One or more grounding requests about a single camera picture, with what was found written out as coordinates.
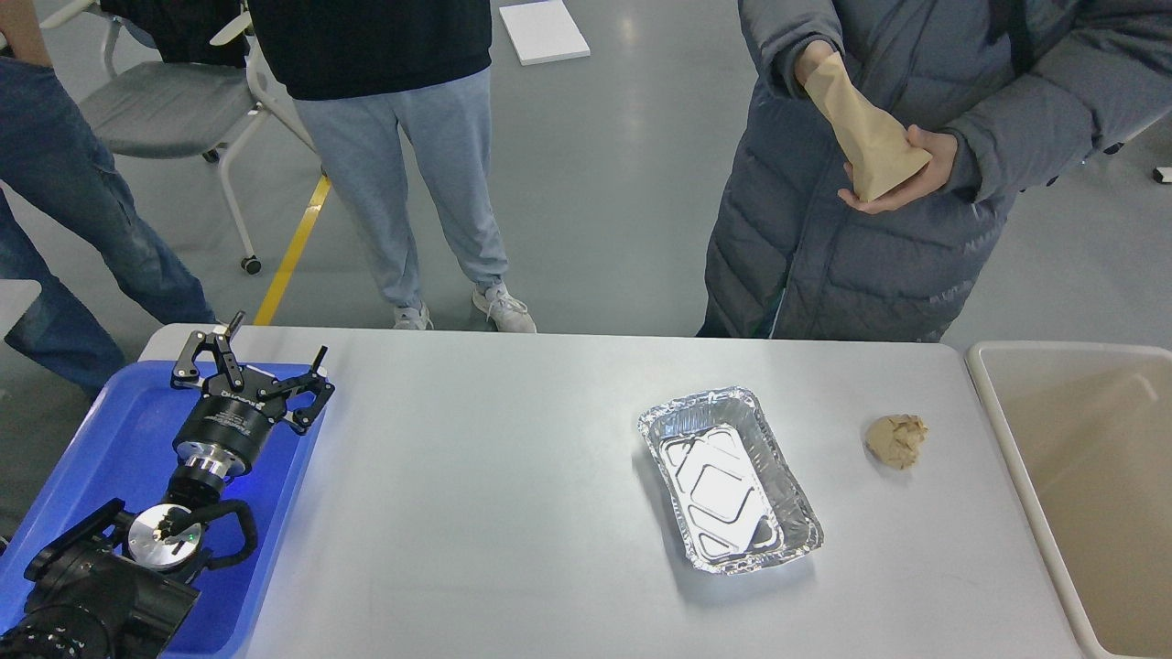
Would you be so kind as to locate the white side table corner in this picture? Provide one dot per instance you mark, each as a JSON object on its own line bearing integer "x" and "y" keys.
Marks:
{"x": 16, "y": 297}

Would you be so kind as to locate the white flat box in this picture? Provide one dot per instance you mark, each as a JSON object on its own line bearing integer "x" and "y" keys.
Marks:
{"x": 543, "y": 32}

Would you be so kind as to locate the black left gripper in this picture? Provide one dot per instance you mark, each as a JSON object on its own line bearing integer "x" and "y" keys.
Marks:
{"x": 231, "y": 422}

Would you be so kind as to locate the grey office chair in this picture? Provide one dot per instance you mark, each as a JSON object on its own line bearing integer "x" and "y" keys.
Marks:
{"x": 183, "y": 80}

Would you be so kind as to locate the beige plastic bin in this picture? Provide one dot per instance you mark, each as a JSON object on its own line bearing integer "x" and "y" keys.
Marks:
{"x": 1085, "y": 430}

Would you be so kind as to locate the person in grey sweatpants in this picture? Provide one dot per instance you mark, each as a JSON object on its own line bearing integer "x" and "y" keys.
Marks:
{"x": 369, "y": 77}

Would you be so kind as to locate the person in grey puffer coat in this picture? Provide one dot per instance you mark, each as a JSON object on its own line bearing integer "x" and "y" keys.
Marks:
{"x": 1030, "y": 89}

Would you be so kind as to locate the person in blue jeans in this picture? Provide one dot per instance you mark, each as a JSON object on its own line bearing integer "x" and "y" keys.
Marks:
{"x": 52, "y": 159}

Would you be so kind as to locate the person left hand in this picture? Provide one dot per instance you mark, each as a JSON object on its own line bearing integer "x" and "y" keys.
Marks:
{"x": 943, "y": 149}

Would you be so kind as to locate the brown paper bag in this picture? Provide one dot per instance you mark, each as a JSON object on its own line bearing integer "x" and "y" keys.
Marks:
{"x": 872, "y": 140}

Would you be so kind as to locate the person right hand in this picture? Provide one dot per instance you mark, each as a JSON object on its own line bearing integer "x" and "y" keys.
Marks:
{"x": 811, "y": 57}

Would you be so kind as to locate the blue plastic tray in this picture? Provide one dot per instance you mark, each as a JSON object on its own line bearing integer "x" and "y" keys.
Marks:
{"x": 124, "y": 450}

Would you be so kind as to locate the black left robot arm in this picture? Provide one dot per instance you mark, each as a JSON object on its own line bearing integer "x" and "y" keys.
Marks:
{"x": 157, "y": 532}

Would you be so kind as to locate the crumpled brown paper ball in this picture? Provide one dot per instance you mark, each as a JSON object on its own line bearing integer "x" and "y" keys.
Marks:
{"x": 897, "y": 440}

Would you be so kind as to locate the aluminium foil tray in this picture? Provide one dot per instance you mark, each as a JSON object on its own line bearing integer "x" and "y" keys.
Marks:
{"x": 738, "y": 505}

